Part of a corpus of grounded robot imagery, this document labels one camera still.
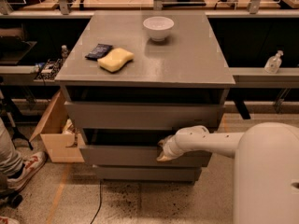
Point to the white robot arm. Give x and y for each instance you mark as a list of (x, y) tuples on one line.
[(266, 168)]

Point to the open cardboard box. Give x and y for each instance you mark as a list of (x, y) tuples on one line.
[(60, 139)]

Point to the black tripod stand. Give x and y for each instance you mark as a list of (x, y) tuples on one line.
[(9, 110)]

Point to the small clear bottle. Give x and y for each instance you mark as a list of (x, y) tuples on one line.
[(64, 52)]

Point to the red white sneaker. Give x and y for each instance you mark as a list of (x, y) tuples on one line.
[(28, 169)]

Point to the tray of small parts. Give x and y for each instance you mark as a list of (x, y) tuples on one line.
[(48, 70)]

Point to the grey drawer cabinet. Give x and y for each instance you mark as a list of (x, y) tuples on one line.
[(187, 68)]

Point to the grey top drawer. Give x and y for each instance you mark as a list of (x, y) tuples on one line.
[(142, 116)]

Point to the grey drawer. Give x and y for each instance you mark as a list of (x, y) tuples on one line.
[(147, 174), (136, 148), (142, 116)]

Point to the dark blue snack packet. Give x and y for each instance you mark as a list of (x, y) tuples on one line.
[(100, 51)]

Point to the white ceramic bowl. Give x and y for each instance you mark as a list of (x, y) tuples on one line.
[(158, 28)]

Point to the grey trouser leg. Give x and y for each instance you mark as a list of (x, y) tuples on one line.
[(11, 163)]

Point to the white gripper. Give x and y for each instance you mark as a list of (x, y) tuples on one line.
[(170, 148)]

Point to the grey bottom drawer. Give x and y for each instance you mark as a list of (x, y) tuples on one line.
[(147, 174)]

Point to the yellow sponge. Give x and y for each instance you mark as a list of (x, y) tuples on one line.
[(115, 60)]

